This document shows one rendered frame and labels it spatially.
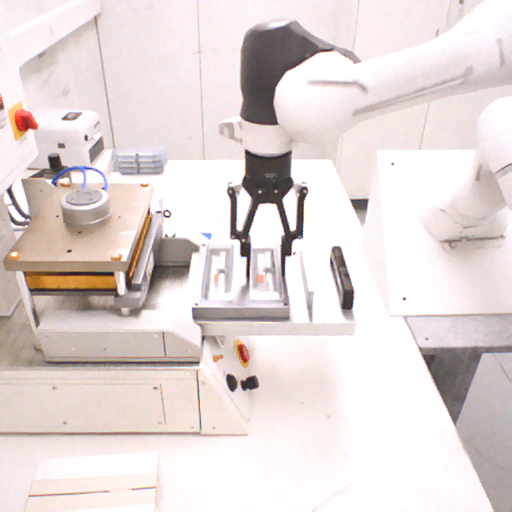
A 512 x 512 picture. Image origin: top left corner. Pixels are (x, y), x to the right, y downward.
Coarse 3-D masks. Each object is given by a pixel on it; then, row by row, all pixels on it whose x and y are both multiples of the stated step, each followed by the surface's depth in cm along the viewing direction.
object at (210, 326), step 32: (192, 256) 100; (320, 256) 100; (192, 288) 91; (288, 288) 91; (320, 288) 91; (192, 320) 83; (224, 320) 83; (256, 320) 83; (288, 320) 84; (320, 320) 84; (352, 320) 84
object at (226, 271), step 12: (216, 252) 95; (228, 252) 95; (204, 264) 91; (216, 264) 91; (228, 264) 91; (204, 276) 88; (216, 276) 88; (228, 276) 88; (204, 288) 85; (216, 288) 85; (228, 288) 85
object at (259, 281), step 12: (252, 252) 94; (264, 252) 94; (276, 252) 95; (252, 264) 91; (264, 264) 91; (276, 264) 91; (252, 276) 88; (264, 276) 88; (276, 276) 88; (252, 288) 85; (264, 288) 85; (276, 288) 85
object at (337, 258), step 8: (336, 248) 95; (336, 256) 93; (336, 264) 91; (344, 264) 91; (336, 272) 91; (344, 272) 89; (344, 280) 87; (344, 288) 85; (352, 288) 85; (344, 296) 85; (352, 296) 85; (344, 304) 86; (352, 304) 86
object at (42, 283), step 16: (144, 224) 92; (144, 240) 89; (32, 272) 79; (48, 272) 79; (64, 272) 79; (80, 272) 79; (96, 272) 79; (112, 272) 79; (128, 272) 79; (32, 288) 80; (48, 288) 80; (64, 288) 80; (80, 288) 80; (96, 288) 80; (112, 288) 80; (128, 288) 80
